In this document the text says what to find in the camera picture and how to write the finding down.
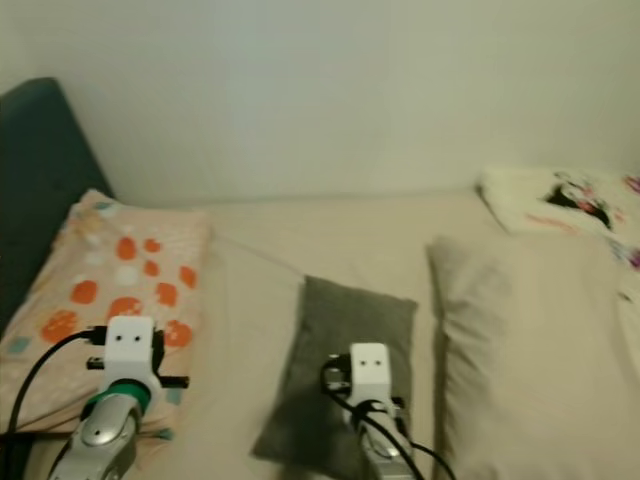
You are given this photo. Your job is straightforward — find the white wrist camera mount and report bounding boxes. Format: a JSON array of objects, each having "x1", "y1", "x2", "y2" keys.
[
  {"x1": 103, "y1": 316, "x2": 158, "y2": 391},
  {"x1": 349, "y1": 343, "x2": 392, "y2": 406}
]

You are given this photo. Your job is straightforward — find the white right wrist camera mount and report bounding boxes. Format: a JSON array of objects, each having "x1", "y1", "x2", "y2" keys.
[{"x1": 349, "y1": 343, "x2": 392, "y2": 406}]

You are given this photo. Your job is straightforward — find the grey square pillow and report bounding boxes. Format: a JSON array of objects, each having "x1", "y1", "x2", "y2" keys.
[{"x1": 252, "y1": 275, "x2": 419, "y2": 471}]

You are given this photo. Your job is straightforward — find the plain beige pillow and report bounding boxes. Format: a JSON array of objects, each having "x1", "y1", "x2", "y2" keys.
[{"x1": 428, "y1": 235, "x2": 640, "y2": 480}]

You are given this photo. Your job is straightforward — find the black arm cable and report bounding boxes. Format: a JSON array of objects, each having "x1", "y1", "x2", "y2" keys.
[
  {"x1": 5, "y1": 325, "x2": 109, "y2": 480},
  {"x1": 321, "y1": 355, "x2": 457, "y2": 480}
]

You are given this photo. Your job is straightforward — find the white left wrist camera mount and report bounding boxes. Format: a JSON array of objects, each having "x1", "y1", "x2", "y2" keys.
[{"x1": 103, "y1": 316, "x2": 158, "y2": 391}]

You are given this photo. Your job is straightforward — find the dark green headboard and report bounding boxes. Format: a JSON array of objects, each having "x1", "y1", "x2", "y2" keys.
[{"x1": 0, "y1": 78, "x2": 118, "y2": 480}]

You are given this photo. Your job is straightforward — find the beige sheeted bed mattress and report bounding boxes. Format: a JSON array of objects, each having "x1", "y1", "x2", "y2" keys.
[{"x1": 20, "y1": 190, "x2": 640, "y2": 480}]

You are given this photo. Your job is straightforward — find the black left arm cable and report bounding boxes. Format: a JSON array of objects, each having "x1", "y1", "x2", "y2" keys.
[{"x1": 5, "y1": 325, "x2": 109, "y2": 480}]

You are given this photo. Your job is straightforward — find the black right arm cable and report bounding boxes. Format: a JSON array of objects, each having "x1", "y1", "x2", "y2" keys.
[{"x1": 321, "y1": 355, "x2": 457, "y2": 480}]

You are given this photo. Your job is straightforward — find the folded cream cartoon blanket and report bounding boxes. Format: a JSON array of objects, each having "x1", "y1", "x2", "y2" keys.
[{"x1": 477, "y1": 165, "x2": 640, "y2": 241}]

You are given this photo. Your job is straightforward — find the orange dotted pink pillow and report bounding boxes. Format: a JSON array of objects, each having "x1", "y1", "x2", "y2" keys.
[{"x1": 0, "y1": 189, "x2": 214, "y2": 439}]

